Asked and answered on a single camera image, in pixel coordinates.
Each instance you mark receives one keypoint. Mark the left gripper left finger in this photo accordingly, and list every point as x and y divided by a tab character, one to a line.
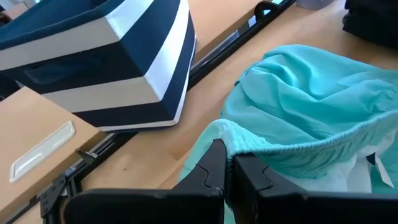
192	199

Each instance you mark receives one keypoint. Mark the white rectangular label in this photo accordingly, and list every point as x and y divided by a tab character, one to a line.
40	152

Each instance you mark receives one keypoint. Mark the teal garment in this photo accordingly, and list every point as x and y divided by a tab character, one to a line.
311	99

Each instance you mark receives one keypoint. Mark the black garment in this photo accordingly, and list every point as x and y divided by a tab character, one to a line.
373	21

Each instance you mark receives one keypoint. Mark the navy white striped fabric bin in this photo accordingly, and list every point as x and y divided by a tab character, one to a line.
109	62

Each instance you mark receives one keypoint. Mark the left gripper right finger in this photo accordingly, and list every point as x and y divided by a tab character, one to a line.
267	199

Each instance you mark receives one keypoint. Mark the black metal table frame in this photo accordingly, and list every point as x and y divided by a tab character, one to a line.
217	56

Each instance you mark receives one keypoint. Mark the light wooden table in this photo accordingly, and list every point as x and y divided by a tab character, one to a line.
31	130

